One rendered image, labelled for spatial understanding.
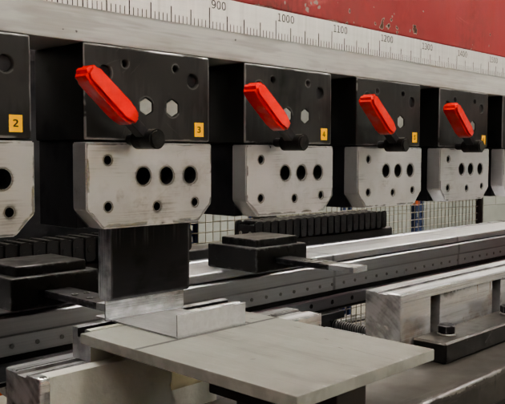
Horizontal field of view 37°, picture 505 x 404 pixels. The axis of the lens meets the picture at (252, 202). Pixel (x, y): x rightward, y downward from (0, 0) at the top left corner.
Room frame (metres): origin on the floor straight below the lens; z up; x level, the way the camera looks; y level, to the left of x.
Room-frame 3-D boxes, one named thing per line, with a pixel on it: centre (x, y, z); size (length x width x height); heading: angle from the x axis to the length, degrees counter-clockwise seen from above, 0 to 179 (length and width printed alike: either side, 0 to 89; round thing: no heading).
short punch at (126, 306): (0.77, 0.11, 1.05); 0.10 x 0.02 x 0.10; 136
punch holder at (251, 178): (0.89, -0.01, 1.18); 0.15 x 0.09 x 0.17; 136
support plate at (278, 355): (0.66, 0.00, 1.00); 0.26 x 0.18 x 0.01; 46
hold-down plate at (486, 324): (1.16, -0.35, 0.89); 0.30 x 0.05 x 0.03; 136
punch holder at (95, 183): (0.75, 0.12, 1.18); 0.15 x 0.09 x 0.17; 136
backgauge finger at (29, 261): (0.88, 0.22, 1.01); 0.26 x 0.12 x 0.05; 46
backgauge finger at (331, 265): (1.18, -0.06, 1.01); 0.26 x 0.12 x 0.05; 46
